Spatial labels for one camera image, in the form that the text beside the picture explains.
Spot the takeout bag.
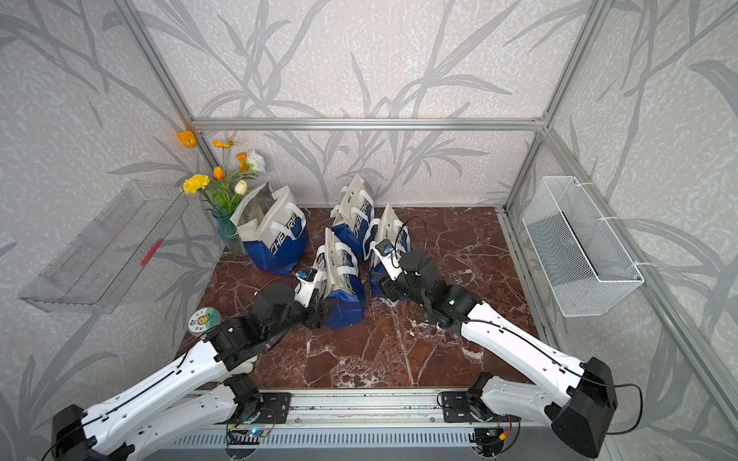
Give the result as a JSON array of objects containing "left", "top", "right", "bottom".
[
  {"left": 312, "top": 228, "right": 366, "bottom": 330},
  {"left": 369, "top": 205, "right": 411, "bottom": 299},
  {"left": 331, "top": 175, "right": 380, "bottom": 261},
  {"left": 230, "top": 182, "right": 309, "bottom": 275}
]

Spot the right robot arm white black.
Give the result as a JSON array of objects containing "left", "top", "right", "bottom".
[{"left": 374, "top": 240, "right": 617, "bottom": 458}]

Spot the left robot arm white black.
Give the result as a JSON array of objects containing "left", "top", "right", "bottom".
[{"left": 43, "top": 284, "right": 338, "bottom": 460}]

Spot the round tape roll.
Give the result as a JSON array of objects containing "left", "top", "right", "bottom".
[{"left": 188, "top": 307, "right": 222, "bottom": 336}]

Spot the blue glass vase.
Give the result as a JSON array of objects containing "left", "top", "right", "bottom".
[{"left": 211, "top": 211, "right": 246, "bottom": 257}]

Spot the artificial flower bouquet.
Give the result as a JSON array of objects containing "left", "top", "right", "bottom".
[{"left": 182, "top": 151, "right": 266, "bottom": 217}]

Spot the left circuit board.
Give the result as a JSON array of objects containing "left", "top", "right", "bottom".
[{"left": 226, "top": 428, "right": 272, "bottom": 446}]

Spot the circuit board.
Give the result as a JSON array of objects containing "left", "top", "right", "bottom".
[
  {"left": 226, "top": 428, "right": 272, "bottom": 446},
  {"left": 469, "top": 428, "right": 510, "bottom": 458}
]

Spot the red item on shelf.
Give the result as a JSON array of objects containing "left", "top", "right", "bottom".
[{"left": 140, "top": 239, "right": 163, "bottom": 268}]

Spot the right circuit board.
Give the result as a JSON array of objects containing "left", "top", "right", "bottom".
[{"left": 469, "top": 428, "right": 510, "bottom": 458}]

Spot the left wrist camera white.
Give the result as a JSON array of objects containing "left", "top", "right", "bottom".
[{"left": 294, "top": 267, "right": 325, "bottom": 308}]

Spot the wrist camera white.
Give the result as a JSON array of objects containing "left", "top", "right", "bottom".
[
  {"left": 373, "top": 239, "right": 402, "bottom": 280},
  {"left": 294, "top": 267, "right": 325, "bottom": 308}
]

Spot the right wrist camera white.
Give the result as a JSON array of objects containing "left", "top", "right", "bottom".
[{"left": 373, "top": 239, "right": 402, "bottom": 280}]

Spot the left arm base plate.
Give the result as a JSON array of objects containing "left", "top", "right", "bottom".
[{"left": 229, "top": 392, "right": 292, "bottom": 426}]

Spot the aluminium front rail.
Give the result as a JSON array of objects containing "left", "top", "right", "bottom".
[{"left": 198, "top": 380, "right": 578, "bottom": 433}]

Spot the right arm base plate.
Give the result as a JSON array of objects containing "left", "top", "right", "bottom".
[{"left": 436, "top": 391, "right": 521, "bottom": 426}]

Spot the aluminium frame bar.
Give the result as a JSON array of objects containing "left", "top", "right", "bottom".
[{"left": 191, "top": 118, "right": 543, "bottom": 132}]

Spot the white wire basket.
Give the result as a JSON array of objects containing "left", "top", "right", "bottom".
[{"left": 522, "top": 176, "right": 644, "bottom": 318}]

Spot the clear plastic wall shelf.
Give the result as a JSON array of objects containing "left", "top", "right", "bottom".
[{"left": 19, "top": 181, "right": 189, "bottom": 314}]

